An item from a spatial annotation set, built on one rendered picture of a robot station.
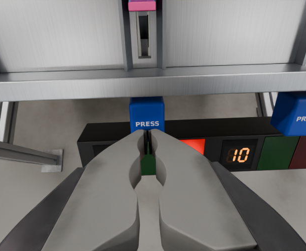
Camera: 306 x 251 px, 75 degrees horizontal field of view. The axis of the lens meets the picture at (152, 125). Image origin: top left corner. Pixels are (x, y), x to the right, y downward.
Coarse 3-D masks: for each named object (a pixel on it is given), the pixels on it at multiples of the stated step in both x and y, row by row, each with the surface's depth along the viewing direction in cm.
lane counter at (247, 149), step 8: (224, 144) 17; (232, 144) 17; (240, 144) 17; (248, 144) 17; (256, 144) 17; (224, 152) 18; (232, 152) 18; (240, 152) 18; (248, 152) 18; (224, 160) 18; (232, 160) 18; (240, 160) 18; (248, 160) 18; (232, 168) 18; (240, 168) 18; (248, 168) 18
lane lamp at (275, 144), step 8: (272, 136) 17; (280, 136) 17; (288, 136) 17; (296, 136) 17; (264, 144) 17; (272, 144) 17; (280, 144) 17; (288, 144) 17; (264, 152) 18; (272, 152) 18; (280, 152) 18; (288, 152) 18; (264, 160) 18; (272, 160) 18; (280, 160) 18; (288, 160) 18; (264, 168) 18; (272, 168) 18; (280, 168) 19
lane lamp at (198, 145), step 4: (180, 140) 17; (184, 140) 17; (188, 140) 17; (192, 140) 17; (196, 140) 17; (200, 140) 17; (204, 140) 17; (188, 144) 17; (192, 144) 17; (196, 144) 17; (200, 144) 17; (196, 148) 17; (200, 148) 17; (200, 152) 17
